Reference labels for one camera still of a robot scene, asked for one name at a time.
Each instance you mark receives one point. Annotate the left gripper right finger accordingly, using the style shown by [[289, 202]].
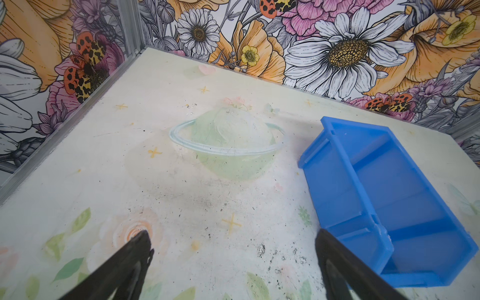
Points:
[[343, 273]]

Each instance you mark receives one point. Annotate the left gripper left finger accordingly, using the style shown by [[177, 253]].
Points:
[[121, 277]]

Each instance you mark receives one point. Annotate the blue plastic storage bin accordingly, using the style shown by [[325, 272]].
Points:
[[371, 196]]

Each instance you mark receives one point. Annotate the left aluminium corner post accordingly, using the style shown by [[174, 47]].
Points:
[[57, 59]]

